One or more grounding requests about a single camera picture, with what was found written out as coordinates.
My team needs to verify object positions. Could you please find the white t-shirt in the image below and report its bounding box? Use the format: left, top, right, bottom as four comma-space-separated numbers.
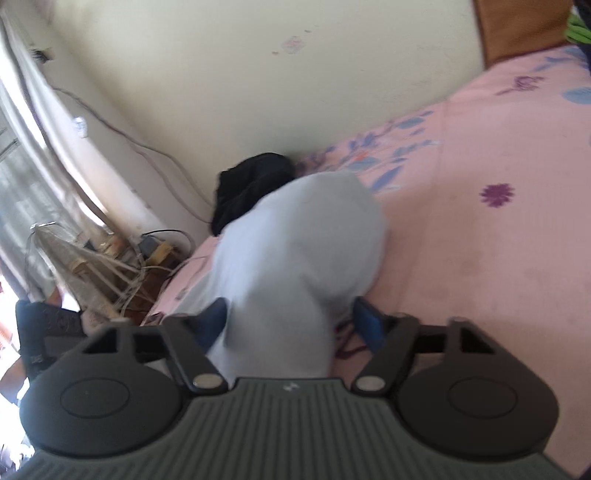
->
173, 171, 389, 386

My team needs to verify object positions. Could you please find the grey wall cable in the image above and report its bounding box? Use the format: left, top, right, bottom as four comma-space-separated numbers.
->
51, 85, 215, 224

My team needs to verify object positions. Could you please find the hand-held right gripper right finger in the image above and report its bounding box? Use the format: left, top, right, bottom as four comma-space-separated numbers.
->
352, 298, 497, 394

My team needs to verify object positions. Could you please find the grey curtain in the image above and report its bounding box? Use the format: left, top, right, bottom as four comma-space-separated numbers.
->
0, 9, 121, 305

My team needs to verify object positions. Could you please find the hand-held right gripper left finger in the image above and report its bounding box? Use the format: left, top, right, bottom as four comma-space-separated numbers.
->
83, 298, 228, 394

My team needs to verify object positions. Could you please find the brown pillow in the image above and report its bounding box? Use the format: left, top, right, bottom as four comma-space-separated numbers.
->
473, 0, 574, 66

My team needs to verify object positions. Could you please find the black and green garment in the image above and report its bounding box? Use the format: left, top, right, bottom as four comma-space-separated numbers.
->
566, 9, 591, 47

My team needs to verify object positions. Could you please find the white wire rack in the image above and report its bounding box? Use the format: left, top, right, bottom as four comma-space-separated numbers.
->
28, 222, 155, 324

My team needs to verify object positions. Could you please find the dark cloth pile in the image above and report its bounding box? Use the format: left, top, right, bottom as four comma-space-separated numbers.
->
211, 152, 297, 236

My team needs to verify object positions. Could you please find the pink floral bedsheet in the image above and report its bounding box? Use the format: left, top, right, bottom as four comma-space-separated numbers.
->
143, 44, 591, 476

